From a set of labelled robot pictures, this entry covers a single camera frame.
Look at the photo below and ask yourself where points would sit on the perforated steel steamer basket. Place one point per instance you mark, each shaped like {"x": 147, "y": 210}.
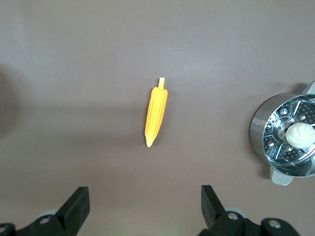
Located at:
{"x": 273, "y": 145}

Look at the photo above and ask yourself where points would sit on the yellow toy corn cob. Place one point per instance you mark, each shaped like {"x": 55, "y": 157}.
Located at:
{"x": 156, "y": 110}

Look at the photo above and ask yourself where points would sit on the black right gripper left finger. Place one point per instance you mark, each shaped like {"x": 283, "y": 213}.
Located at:
{"x": 73, "y": 211}

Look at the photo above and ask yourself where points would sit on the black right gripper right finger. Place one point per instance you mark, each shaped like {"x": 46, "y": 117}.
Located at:
{"x": 214, "y": 214}

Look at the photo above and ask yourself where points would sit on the brown table cloth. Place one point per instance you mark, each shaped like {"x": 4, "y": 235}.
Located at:
{"x": 98, "y": 73}

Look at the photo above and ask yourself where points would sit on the steel steamer pot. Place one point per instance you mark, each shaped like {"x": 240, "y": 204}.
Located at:
{"x": 257, "y": 123}

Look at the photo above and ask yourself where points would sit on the white steamed bun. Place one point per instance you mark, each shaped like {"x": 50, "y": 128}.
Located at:
{"x": 299, "y": 135}

